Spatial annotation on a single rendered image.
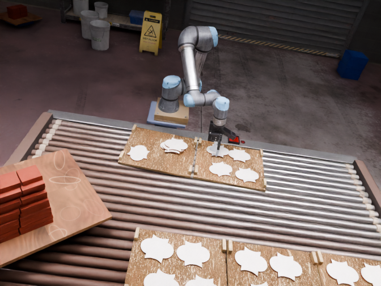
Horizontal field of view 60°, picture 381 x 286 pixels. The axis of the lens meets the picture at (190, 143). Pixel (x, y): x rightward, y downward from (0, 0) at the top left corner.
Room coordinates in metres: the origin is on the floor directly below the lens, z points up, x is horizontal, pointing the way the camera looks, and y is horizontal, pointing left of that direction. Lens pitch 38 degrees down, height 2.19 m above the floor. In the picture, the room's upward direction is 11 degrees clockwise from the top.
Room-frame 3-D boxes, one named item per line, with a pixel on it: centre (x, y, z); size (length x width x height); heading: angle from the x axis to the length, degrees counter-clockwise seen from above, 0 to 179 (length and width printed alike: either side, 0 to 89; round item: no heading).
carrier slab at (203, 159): (1.51, -0.25, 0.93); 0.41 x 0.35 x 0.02; 91
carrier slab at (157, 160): (1.51, 0.17, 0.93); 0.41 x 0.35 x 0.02; 90
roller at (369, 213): (1.28, -0.14, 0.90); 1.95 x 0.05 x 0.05; 95
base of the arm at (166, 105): (2.01, 0.21, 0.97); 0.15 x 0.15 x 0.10
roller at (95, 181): (1.23, -0.14, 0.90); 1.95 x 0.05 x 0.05; 95
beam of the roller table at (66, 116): (1.75, -0.10, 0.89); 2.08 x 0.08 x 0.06; 95
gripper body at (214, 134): (1.59, -0.13, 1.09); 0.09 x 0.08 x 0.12; 91
